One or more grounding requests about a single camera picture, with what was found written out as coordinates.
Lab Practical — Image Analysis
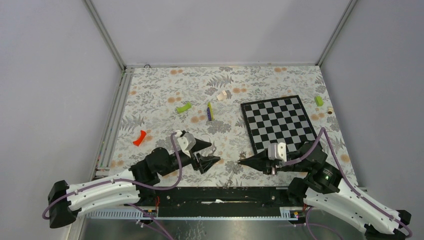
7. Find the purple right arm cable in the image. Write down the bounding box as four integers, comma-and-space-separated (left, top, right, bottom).
283, 127, 414, 240

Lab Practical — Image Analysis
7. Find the small green block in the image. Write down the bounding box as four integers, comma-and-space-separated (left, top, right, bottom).
314, 95, 324, 107

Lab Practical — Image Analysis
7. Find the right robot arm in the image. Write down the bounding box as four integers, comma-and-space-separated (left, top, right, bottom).
238, 141, 411, 240

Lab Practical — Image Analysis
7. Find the green curved block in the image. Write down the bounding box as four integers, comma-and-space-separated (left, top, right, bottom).
176, 102, 192, 114

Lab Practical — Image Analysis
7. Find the black white chessboard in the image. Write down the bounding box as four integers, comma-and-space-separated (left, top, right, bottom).
240, 95, 317, 155

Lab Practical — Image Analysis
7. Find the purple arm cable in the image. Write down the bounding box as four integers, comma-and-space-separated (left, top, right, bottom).
42, 131, 184, 240
283, 127, 414, 240

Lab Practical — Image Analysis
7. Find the large silver keyring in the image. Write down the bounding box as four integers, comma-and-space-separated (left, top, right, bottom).
223, 151, 247, 188

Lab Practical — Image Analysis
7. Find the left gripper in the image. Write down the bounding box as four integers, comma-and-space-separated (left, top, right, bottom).
159, 138, 220, 177

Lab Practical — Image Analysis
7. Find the floral table mat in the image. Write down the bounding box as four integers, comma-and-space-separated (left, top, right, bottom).
109, 66, 358, 187

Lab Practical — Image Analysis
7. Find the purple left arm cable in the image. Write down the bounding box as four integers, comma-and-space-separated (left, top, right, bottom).
42, 131, 184, 240

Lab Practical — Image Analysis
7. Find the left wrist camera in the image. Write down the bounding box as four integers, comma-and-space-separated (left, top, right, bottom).
175, 130, 196, 158

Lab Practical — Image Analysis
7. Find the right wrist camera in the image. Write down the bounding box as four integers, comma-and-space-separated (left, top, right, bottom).
267, 142, 287, 163

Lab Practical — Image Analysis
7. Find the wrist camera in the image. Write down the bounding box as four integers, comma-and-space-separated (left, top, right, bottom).
267, 142, 287, 163
175, 130, 196, 158

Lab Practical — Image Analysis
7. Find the cream toy block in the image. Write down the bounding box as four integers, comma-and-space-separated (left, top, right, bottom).
216, 90, 228, 101

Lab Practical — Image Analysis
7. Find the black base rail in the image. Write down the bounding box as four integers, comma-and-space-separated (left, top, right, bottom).
135, 186, 304, 218

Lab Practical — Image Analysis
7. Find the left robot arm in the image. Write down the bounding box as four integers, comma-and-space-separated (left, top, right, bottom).
42, 137, 221, 229

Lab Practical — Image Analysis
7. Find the red curved block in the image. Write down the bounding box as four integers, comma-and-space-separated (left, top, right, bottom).
132, 130, 147, 147

